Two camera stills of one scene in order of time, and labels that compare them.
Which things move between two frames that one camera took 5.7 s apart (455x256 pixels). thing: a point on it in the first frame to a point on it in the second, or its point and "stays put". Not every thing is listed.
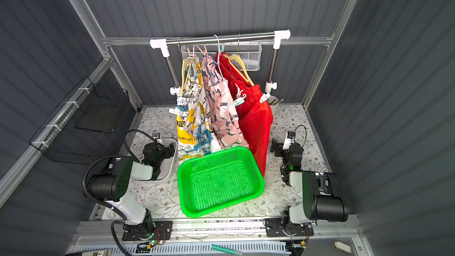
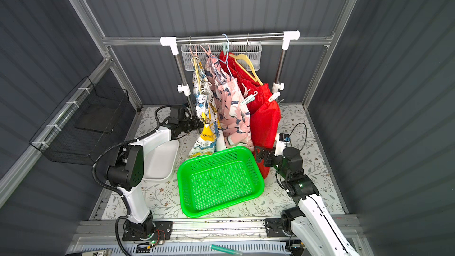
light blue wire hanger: (218, 57) to (227, 60)
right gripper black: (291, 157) to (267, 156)
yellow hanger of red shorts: (238, 57) to (239, 56)
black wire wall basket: (85, 126) stays put
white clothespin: (264, 97) to (274, 96)
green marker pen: (226, 249) stays put
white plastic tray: (167, 169) stays put
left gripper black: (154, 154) to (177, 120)
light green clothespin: (238, 101) to (249, 99)
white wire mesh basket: (249, 52) stays put
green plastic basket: (218, 180) stays put
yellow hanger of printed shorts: (189, 61) to (194, 58)
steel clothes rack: (276, 35) to (184, 89)
